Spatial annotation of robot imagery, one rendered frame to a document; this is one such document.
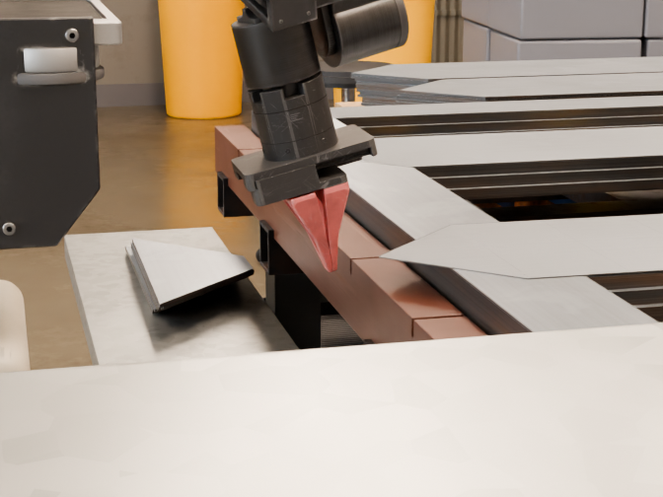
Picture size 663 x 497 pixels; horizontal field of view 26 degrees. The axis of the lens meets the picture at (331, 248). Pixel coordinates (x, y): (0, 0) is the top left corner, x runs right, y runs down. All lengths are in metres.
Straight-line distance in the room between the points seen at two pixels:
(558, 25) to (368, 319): 3.36
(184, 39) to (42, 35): 6.25
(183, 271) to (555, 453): 1.39
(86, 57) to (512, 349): 0.77
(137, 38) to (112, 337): 6.30
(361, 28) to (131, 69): 6.72
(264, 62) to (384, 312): 0.22
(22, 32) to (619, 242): 0.51
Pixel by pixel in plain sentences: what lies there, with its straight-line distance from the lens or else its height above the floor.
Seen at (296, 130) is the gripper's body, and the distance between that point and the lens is 1.06.
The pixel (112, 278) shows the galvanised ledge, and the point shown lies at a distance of 1.73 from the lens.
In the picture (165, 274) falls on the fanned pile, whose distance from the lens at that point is 1.58.
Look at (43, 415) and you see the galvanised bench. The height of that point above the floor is 1.05.
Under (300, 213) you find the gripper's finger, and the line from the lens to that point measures 1.07.
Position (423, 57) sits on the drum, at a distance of 6.05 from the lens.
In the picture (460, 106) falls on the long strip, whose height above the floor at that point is 0.85.
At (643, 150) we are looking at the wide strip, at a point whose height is 0.85.
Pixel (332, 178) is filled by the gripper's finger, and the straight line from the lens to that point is 1.07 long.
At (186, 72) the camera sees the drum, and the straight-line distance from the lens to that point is 7.27.
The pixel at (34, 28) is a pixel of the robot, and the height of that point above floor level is 1.04.
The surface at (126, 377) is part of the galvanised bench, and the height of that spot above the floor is 1.05.
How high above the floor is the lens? 1.13
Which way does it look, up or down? 14 degrees down
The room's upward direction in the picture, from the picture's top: straight up
